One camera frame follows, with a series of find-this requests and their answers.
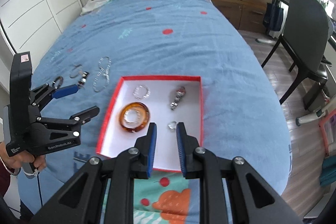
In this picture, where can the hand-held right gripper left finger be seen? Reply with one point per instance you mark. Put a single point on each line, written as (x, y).
(153, 150)

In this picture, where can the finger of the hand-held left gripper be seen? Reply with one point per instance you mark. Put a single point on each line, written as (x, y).
(84, 115)
(65, 90)

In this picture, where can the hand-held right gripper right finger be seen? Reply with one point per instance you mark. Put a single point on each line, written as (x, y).
(179, 150)

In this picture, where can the dark brown bangle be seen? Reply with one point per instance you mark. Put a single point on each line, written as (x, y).
(61, 79)

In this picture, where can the amber bangle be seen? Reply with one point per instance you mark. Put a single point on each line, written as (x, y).
(131, 129)

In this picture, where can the red cardboard box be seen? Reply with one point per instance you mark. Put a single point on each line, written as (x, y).
(118, 140)

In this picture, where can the silver wristwatch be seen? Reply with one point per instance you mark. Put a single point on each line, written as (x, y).
(179, 92)

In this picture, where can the person's left forearm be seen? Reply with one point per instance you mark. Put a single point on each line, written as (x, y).
(3, 176)

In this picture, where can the person's left hand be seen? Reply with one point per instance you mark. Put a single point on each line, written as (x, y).
(13, 162)

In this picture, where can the black and white beaded charm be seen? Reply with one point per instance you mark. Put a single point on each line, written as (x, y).
(84, 79)

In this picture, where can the thin silver bangle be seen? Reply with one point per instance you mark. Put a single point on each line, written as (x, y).
(78, 65)

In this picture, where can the white wardrobe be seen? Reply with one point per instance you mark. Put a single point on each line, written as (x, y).
(39, 3)

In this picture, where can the white pole with green band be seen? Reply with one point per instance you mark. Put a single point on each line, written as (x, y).
(313, 115)

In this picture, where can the teal cloth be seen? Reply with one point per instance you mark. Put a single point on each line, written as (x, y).
(329, 170)

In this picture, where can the wooden dresser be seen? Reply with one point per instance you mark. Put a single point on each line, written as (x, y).
(249, 6)

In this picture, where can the dark blue bag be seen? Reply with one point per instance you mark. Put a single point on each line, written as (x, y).
(273, 16)

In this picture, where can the black chair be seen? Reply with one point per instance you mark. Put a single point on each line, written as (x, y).
(307, 37)

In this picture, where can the pink plastic frame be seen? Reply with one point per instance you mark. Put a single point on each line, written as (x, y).
(326, 132)

